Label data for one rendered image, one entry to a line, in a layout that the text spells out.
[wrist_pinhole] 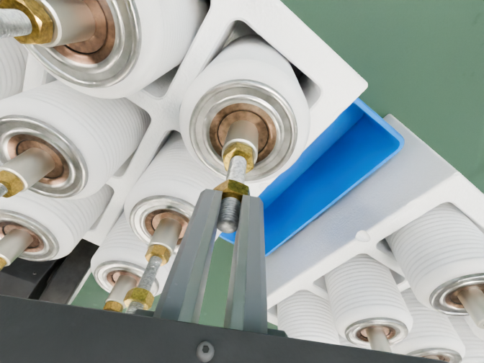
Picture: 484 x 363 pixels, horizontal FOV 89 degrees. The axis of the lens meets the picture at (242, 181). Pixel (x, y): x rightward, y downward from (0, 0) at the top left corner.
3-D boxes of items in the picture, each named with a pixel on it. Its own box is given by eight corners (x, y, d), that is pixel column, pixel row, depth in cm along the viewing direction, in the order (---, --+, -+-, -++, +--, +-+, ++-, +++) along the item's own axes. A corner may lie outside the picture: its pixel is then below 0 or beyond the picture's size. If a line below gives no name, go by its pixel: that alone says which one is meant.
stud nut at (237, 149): (259, 150, 15) (259, 157, 14) (248, 172, 16) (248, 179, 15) (229, 138, 14) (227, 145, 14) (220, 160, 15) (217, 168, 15)
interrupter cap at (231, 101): (307, 160, 19) (309, 166, 18) (218, 186, 21) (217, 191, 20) (278, 57, 15) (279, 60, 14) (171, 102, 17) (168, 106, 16)
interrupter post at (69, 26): (58, -17, 13) (7, -24, 11) (102, 8, 14) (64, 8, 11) (55, 28, 15) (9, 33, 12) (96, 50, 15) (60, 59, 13)
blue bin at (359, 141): (263, 215, 56) (263, 260, 46) (222, 191, 53) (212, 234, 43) (375, 110, 40) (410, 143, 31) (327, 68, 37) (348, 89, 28)
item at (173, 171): (243, 163, 40) (230, 254, 25) (188, 171, 42) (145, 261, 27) (229, 105, 35) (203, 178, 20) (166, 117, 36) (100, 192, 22)
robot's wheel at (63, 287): (97, 263, 72) (48, 339, 55) (80, 256, 70) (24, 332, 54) (118, 225, 61) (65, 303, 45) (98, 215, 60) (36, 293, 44)
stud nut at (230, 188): (258, 189, 12) (258, 200, 11) (244, 212, 13) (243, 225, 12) (219, 173, 11) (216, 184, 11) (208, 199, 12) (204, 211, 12)
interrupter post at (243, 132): (264, 142, 18) (264, 166, 15) (234, 152, 19) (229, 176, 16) (253, 112, 17) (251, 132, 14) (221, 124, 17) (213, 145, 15)
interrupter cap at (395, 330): (369, 347, 35) (371, 352, 35) (331, 329, 33) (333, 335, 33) (418, 329, 31) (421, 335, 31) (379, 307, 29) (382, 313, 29)
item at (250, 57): (298, 98, 33) (325, 170, 19) (233, 121, 36) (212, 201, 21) (276, 19, 28) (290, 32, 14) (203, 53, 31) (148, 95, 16)
